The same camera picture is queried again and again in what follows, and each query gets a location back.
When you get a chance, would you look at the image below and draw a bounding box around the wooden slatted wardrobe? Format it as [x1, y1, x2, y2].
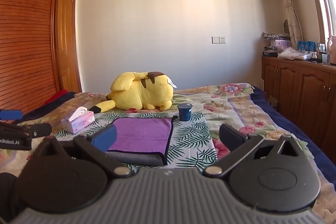
[0, 0, 66, 115]

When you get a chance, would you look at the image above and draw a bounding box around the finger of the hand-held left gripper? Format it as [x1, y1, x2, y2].
[0, 109, 24, 121]
[0, 122, 52, 139]

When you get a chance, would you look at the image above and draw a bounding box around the navy blue blanket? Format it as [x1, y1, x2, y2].
[249, 85, 336, 186]

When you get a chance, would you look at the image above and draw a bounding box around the floral flat box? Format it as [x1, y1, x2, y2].
[262, 31, 290, 40]

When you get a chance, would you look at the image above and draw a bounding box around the wooden cabinet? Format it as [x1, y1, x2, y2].
[261, 55, 336, 123]

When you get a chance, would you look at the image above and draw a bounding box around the grey towel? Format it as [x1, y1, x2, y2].
[106, 151, 168, 166]

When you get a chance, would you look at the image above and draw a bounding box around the floral plastic bag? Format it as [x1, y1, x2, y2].
[277, 47, 313, 61]

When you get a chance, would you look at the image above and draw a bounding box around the red cloth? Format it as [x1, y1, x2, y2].
[41, 90, 69, 107]

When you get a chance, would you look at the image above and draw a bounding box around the purple towel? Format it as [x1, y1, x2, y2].
[107, 117, 174, 155]

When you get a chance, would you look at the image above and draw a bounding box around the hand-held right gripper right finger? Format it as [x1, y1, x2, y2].
[203, 123, 307, 178]

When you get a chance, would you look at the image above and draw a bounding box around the dark blue cup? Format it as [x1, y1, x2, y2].
[177, 103, 193, 122]

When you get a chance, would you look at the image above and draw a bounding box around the stack of dark books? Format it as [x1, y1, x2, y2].
[263, 46, 279, 58]

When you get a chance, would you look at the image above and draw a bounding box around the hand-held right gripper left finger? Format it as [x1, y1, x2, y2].
[28, 124, 134, 179]

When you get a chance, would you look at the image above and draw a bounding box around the pink tissue box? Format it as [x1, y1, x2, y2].
[61, 106, 95, 134]

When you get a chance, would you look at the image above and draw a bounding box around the light purple box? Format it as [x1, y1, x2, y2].
[270, 39, 292, 53]

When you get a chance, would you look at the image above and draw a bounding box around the pink jug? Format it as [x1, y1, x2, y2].
[327, 35, 336, 66]

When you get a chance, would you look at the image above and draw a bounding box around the dark blue cloth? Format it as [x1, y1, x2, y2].
[14, 91, 77, 123]

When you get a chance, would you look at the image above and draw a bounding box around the yellow plush toy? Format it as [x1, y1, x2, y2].
[89, 71, 178, 113]

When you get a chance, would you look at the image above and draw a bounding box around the blue box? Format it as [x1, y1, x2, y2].
[298, 41, 316, 53]

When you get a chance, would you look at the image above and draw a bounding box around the leaf print mat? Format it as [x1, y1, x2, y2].
[54, 112, 218, 170]

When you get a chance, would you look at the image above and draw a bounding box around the wooden door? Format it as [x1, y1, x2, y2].
[56, 0, 83, 94]

